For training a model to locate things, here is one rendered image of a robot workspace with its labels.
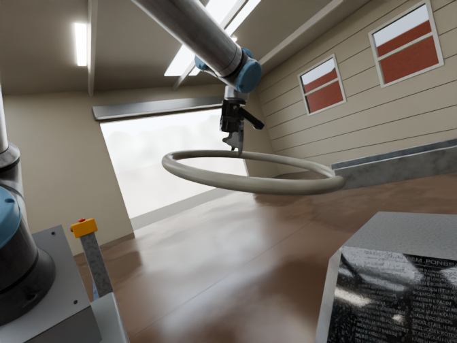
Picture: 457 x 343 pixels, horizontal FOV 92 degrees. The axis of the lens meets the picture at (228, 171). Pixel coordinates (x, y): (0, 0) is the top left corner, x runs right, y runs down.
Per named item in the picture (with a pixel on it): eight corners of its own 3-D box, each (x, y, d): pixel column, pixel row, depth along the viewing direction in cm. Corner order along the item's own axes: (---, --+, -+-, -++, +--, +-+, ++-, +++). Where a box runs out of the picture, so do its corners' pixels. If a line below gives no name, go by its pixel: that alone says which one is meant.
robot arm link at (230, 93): (246, 90, 85) (253, 86, 76) (245, 104, 86) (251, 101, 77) (224, 88, 84) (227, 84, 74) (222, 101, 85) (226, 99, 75)
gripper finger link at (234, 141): (225, 156, 77) (225, 134, 81) (241, 157, 78) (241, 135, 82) (226, 152, 74) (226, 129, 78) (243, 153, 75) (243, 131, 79)
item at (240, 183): (334, 170, 78) (336, 162, 77) (366, 219, 32) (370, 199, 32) (209, 153, 94) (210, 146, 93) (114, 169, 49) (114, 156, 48)
